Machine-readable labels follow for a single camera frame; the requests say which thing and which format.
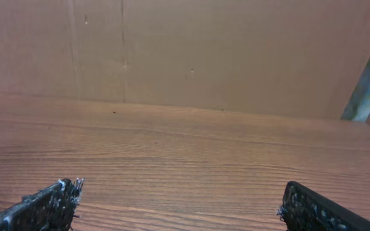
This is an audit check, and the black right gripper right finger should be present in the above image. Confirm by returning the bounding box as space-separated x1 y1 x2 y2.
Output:
277 181 370 231

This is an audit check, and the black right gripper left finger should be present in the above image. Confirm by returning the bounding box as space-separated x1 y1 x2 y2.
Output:
0 178 84 231

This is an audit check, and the cardboard back board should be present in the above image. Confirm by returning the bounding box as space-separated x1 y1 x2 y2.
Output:
0 1 370 120

